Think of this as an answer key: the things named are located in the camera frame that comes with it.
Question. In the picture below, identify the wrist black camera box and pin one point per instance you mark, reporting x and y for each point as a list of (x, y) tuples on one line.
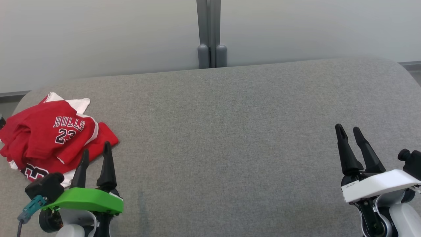
[(44, 186), (412, 164)]

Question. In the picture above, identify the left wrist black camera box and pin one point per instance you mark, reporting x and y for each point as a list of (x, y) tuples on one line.
[(44, 186)]

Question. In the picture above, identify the small black object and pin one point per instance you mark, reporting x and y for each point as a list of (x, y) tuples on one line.
[(2, 122)]

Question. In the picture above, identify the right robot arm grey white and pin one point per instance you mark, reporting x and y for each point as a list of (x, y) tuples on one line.
[(404, 220)]

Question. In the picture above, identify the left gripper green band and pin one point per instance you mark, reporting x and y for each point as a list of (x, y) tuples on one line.
[(88, 199)]

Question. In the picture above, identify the grey partition post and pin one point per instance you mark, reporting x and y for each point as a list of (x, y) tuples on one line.
[(210, 33)]

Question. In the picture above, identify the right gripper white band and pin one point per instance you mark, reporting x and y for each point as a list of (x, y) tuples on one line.
[(371, 186)]

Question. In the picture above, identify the red shorts with white stripe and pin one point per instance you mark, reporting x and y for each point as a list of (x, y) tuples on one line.
[(42, 131)]

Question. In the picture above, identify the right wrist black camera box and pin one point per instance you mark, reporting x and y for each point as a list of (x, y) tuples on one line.
[(412, 164)]

